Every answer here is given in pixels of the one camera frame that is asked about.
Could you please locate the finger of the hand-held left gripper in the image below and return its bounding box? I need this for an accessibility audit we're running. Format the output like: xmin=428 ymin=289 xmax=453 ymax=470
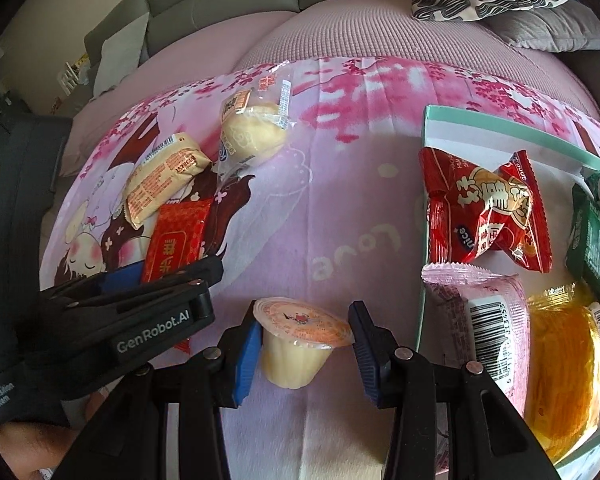
xmin=37 ymin=256 xmax=225 ymax=311
xmin=22 ymin=280 xmax=216 ymax=401

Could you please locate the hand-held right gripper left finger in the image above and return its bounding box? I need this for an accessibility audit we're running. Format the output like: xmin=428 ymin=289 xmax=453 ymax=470
xmin=50 ymin=302 xmax=263 ymax=480

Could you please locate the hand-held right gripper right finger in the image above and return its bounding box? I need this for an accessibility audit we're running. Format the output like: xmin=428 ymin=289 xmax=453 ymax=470
xmin=347 ymin=301 xmax=561 ymax=480

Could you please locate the yellow jelly cup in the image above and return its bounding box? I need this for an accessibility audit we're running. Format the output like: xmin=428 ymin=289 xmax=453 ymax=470
xmin=252 ymin=297 xmax=355 ymax=402

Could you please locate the red gold packet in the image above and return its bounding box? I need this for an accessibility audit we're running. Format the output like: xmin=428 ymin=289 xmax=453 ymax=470
xmin=141 ymin=199 xmax=215 ymax=285

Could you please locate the pink snack packet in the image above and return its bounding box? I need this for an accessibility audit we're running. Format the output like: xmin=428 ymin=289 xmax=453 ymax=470
xmin=421 ymin=264 xmax=531 ymax=411

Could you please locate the teal cardboard box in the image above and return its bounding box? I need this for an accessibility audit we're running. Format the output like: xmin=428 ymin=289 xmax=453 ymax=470
xmin=415 ymin=105 xmax=600 ymax=471

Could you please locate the person's left forearm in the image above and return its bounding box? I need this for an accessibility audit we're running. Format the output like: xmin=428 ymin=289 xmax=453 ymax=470
xmin=0 ymin=417 xmax=96 ymax=480

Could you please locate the tan biscuit packet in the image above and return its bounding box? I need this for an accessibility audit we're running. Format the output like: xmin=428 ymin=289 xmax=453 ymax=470
xmin=124 ymin=132 xmax=212 ymax=230

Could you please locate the pink printed blanket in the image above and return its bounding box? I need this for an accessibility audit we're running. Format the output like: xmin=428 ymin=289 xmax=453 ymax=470
xmin=40 ymin=57 xmax=600 ymax=480

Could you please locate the pale grey cushion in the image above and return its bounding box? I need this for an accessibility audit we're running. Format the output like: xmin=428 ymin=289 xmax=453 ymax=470
xmin=92 ymin=10 xmax=151 ymax=98

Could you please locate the red snack bag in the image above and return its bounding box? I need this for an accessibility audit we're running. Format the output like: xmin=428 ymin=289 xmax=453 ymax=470
xmin=419 ymin=147 xmax=552 ymax=274

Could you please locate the bread in clear wrapper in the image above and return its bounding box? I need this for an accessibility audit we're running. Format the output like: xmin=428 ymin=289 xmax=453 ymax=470
xmin=217 ymin=77 xmax=295 ymax=173

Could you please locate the orange snack packet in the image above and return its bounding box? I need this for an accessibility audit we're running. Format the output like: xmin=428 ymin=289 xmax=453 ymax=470
xmin=524 ymin=284 xmax=600 ymax=466

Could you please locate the pink sofa cover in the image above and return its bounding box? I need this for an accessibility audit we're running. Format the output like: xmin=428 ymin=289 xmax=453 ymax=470
xmin=60 ymin=0 xmax=600 ymax=181

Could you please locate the grey pillow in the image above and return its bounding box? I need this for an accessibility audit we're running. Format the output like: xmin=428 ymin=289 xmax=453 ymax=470
xmin=485 ymin=0 xmax=600 ymax=53

